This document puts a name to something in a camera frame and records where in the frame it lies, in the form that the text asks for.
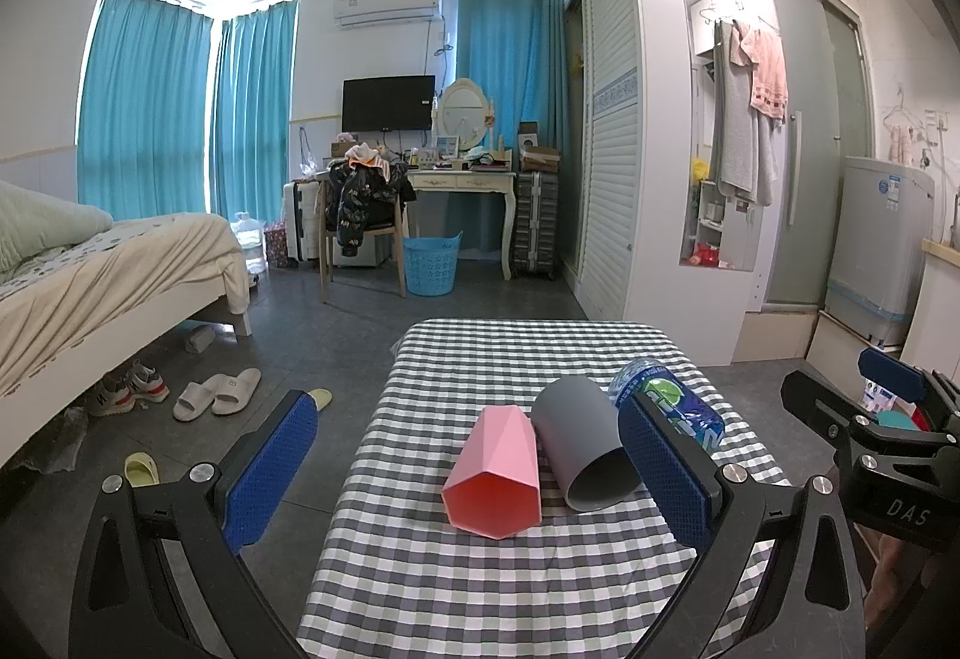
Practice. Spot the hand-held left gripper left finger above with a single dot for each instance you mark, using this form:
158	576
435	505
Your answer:
270	471

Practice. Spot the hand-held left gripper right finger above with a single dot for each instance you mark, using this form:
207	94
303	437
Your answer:
664	471

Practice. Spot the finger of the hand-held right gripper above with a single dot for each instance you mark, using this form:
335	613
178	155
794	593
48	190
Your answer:
896	375
825	408

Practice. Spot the grey cup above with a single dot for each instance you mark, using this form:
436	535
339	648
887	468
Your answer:
574	430

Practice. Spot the pink faceted cup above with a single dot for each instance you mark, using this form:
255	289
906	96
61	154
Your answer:
491	464

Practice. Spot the person's right forearm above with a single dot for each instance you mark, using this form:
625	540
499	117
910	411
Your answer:
915	576

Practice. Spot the blue plastic bottle green label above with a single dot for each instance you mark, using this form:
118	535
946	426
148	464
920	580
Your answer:
679	404

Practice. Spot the white slipper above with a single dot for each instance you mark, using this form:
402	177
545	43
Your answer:
236	391
196	400

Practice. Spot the yellow-green slipper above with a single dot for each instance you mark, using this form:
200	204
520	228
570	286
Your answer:
320	399
141	470

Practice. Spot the white washing machine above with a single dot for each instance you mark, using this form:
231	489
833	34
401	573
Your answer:
877	246

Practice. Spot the white orange sneaker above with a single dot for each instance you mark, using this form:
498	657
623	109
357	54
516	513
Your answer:
109	399
148	385

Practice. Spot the grey white checkered tablecloth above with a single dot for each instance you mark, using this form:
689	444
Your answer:
480	591

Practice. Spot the wooden chair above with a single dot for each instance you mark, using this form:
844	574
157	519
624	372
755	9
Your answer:
326	254

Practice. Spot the red dotted gift bag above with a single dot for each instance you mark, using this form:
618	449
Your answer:
279	246

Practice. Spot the clear water jug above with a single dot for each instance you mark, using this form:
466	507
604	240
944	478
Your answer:
250	243

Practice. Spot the bed with beige sheet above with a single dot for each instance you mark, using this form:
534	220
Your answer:
112	284

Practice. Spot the frosted glass sliding door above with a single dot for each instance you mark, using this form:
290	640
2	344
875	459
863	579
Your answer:
817	141

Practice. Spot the white suitcase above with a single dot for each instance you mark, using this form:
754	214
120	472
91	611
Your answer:
302	220

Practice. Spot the blue plastic laundry basket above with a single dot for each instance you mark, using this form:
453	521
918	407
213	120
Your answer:
431	265

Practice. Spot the dark ribbed suitcase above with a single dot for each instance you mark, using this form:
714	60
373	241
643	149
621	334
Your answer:
536	224

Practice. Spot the black jacket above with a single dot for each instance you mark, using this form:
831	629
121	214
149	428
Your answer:
360	201

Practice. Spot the grey hanging towel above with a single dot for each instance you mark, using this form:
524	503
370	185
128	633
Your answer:
739	126

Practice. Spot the clear plastic bag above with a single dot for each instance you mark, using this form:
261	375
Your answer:
310	158

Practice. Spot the pink hanging towel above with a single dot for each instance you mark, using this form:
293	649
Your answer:
769	77

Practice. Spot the orange white clothes pile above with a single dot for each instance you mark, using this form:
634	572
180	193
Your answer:
366	154

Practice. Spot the white wardrobe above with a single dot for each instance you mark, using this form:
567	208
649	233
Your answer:
611	141

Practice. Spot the pale green duvet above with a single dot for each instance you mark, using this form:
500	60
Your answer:
45	224

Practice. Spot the flat cardboard box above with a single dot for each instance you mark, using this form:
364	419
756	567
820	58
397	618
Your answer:
540	159

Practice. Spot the white vanity desk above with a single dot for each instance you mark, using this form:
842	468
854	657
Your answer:
465	182

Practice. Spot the narrow teal curtain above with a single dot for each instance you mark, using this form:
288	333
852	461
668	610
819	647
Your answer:
251	111

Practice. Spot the small cardboard box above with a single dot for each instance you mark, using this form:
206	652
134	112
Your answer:
529	136

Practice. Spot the black television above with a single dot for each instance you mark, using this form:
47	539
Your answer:
388	102

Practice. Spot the wide teal curtain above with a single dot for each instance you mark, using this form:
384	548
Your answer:
142	104

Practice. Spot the oval white vanity mirror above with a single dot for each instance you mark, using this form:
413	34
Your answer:
461	111

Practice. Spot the tall teal curtain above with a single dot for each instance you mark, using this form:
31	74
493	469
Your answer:
517	66

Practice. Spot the white air conditioner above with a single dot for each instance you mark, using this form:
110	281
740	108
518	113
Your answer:
386	6

